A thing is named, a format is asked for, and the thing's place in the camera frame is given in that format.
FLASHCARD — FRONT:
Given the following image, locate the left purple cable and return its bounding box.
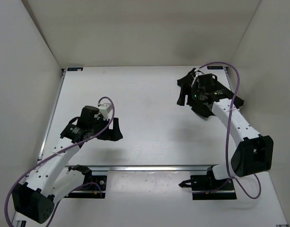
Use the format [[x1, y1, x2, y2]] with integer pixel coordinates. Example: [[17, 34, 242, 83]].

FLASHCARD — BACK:
[[5, 96, 116, 227]]

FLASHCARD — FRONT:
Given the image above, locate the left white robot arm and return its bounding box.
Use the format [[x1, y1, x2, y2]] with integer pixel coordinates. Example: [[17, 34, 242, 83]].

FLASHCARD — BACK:
[[11, 103, 123, 224]]

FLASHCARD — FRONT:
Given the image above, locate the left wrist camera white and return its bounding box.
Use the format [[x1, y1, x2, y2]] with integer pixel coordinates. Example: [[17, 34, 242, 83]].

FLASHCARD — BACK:
[[98, 102, 112, 119]]

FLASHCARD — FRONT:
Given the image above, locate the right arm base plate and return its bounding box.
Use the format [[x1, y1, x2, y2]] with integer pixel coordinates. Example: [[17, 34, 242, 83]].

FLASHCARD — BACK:
[[178, 174, 237, 201]]

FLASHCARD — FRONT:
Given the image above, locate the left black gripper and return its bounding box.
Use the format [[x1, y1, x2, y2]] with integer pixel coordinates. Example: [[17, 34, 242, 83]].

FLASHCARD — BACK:
[[91, 114, 123, 139]]

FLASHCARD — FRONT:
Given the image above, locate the right blue corner sticker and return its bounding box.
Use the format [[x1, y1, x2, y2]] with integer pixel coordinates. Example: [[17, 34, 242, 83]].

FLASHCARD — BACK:
[[207, 66, 223, 70]]

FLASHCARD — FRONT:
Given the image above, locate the black pleated skirt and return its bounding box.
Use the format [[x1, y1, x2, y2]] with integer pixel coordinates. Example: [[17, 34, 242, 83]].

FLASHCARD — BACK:
[[177, 68, 244, 118]]

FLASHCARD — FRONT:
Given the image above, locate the left blue corner sticker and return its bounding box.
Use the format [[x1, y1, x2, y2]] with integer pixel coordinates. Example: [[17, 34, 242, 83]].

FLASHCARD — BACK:
[[67, 67, 83, 71]]

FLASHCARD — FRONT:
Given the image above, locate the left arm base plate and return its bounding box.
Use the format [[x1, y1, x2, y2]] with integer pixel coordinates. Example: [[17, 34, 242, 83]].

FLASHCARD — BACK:
[[65, 171, 107, 199]]

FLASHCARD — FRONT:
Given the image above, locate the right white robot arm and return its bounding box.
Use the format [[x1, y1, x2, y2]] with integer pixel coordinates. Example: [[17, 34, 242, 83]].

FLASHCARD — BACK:
[[188, 72, 273, 189]]

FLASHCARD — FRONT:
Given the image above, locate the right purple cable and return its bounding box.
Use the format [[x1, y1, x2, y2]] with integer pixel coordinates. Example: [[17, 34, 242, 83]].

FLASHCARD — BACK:
[[192, 61, 263, 199]]

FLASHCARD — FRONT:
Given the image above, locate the blue corner sticker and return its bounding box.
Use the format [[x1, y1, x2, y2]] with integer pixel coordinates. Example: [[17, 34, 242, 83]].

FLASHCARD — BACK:
[[207, 66, 223, 70], [67, 67, 83, 71]]

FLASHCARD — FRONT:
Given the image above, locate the purple cable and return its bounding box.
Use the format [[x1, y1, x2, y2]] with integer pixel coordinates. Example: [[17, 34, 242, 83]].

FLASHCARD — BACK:
[[192, 61, 263, 199], [5, 96, 116, 227]]

